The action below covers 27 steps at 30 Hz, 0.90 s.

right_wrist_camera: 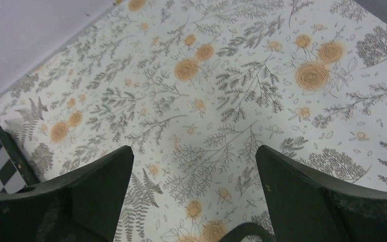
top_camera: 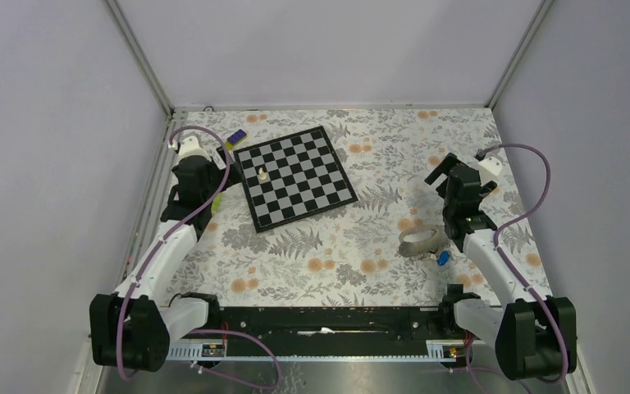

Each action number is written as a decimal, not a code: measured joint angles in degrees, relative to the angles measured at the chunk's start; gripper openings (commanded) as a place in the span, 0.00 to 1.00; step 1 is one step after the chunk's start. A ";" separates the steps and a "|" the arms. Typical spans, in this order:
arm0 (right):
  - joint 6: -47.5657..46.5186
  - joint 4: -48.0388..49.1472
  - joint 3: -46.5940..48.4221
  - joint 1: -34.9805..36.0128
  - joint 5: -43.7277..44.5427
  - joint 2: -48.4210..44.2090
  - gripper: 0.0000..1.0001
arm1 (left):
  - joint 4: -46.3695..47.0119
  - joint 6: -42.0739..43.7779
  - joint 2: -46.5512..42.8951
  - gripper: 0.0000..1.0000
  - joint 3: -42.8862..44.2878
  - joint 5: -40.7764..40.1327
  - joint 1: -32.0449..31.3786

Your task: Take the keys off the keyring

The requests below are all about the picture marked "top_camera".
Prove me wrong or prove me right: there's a floral table mat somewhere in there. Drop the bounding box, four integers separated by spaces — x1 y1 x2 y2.
148 108 552 309

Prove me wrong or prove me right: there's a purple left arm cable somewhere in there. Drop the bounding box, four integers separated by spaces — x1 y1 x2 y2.
115 126 234 382

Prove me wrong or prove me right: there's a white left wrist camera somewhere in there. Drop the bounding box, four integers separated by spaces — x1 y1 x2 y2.
168 135 210 162

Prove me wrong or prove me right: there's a cream chess piece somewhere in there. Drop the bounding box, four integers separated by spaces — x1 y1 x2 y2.
258 167 268 182

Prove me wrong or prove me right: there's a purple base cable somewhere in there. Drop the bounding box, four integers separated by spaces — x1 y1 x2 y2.
445 334 533 394
184 328 285 392

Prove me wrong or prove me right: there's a green arch toy block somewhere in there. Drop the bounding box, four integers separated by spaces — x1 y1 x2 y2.
211 193 222 214

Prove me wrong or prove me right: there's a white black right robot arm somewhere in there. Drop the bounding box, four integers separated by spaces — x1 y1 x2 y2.
425 153 577 383

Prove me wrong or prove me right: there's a purple yellow toy brick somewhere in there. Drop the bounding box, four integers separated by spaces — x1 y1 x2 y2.
225 129 247 150

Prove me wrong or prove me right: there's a black grey chessboard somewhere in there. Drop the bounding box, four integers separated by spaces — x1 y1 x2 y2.
233 126 358 233

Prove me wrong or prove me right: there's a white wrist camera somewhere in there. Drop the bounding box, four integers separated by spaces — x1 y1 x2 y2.
473 153 503 178
168 135 210 162

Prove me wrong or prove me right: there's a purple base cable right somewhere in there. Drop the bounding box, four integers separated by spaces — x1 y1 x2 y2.
445 334 533 394

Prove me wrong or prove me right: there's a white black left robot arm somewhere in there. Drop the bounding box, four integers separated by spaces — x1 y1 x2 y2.
89 149 241 372

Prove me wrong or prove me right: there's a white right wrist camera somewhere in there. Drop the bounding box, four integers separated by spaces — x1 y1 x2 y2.
473 153 503 178

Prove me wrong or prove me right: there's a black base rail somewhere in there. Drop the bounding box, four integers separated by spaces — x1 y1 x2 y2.
203 306 466 341

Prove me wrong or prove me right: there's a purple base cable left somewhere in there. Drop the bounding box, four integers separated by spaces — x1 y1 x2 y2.
184 328 285 392

